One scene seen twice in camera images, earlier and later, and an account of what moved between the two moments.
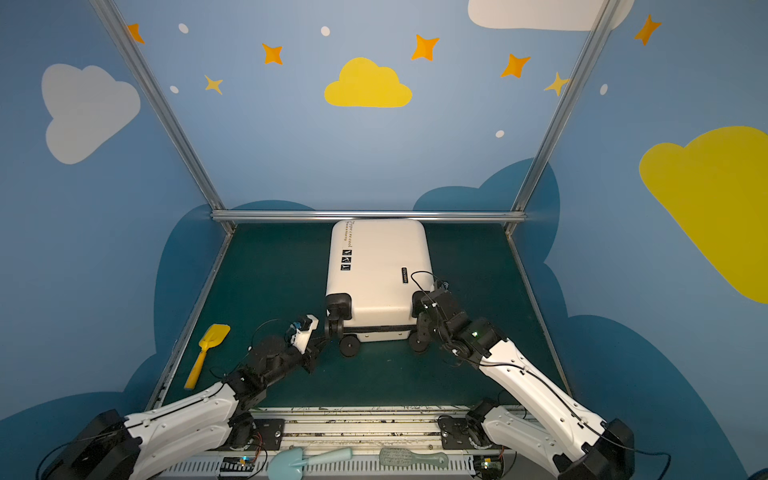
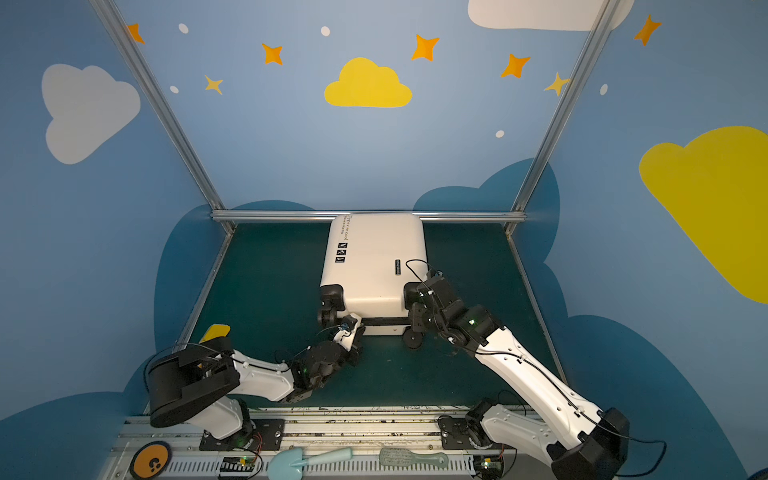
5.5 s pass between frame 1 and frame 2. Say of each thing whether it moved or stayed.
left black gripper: moved
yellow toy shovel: stayed
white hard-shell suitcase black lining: stayed
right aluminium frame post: stayed
